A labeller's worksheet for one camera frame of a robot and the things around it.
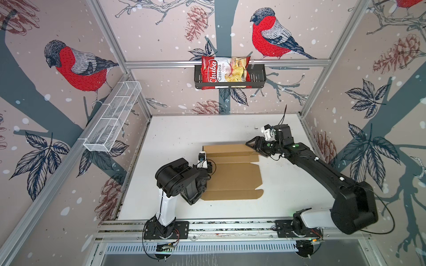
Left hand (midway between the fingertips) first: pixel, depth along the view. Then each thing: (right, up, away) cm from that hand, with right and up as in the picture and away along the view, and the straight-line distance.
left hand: (207, 152), depth 91 cm
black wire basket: (+29, +41, +2) cm, 51 cm away
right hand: (+22, +5, -9) cm, 24 cm away
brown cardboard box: (+15, -14, 0) cm, 20 cm away
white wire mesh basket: (-46, +26, -6) cm, 53 cm away
